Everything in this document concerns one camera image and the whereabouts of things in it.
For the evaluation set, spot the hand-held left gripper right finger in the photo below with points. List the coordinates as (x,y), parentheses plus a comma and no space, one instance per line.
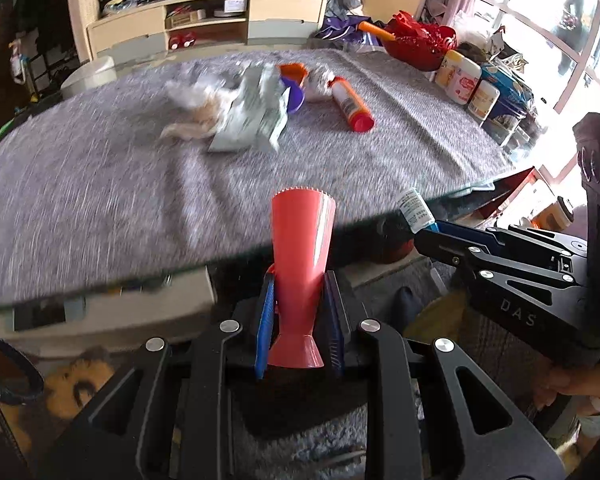
(334,320)

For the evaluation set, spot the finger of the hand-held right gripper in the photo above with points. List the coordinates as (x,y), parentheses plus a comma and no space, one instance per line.
(510,295)
(462,234)

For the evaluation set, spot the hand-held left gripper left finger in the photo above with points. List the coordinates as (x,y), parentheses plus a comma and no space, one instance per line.
(265,320)

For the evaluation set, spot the small white labelled bottle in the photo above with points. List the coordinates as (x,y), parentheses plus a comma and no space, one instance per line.
(415,210)

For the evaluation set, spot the red plastic cone cup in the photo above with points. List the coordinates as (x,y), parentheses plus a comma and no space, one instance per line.
(300,260)

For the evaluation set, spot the person's right hand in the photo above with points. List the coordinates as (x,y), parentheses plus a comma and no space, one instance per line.
(580,382)

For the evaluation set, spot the small white jar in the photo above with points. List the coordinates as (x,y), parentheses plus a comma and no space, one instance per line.
(484,100)

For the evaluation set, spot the blue printed box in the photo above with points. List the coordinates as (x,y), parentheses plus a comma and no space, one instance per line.
(510,100)

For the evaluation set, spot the white jar yellow lid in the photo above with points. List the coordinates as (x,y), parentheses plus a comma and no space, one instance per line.
(457,77)

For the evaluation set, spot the white tube orange cap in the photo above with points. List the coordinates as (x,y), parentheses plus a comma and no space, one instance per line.
(350,105)

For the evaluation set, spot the red openwork basket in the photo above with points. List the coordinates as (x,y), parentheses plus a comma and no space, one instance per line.
(420,45)

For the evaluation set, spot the yellow cartoon floor mat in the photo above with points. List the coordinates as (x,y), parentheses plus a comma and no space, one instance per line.
(80,385)

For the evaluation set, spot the green white plastic packet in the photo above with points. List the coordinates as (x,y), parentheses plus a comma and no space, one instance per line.
(245,120)

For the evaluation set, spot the crumpled white wrapper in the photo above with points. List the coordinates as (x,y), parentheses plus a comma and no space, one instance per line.
(320,82)

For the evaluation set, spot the grey table cloth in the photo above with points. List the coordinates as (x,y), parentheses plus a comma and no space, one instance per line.
(105,185)

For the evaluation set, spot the orange purple plastic cup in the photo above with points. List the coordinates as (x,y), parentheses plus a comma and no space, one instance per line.
(295,95)

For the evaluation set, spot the crumpled white tissue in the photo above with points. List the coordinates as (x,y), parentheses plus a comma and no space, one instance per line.
(200,105)

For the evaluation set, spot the purple bag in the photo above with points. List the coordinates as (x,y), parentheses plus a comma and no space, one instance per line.
(340,35)

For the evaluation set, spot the beige cabinet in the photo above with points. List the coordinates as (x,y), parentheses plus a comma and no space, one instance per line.
(280,10)

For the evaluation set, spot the red bottles in cabinet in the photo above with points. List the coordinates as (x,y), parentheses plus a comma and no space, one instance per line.
(182,41)

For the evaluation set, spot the white round stool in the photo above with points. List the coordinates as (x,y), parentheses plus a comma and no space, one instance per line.
(87,77)

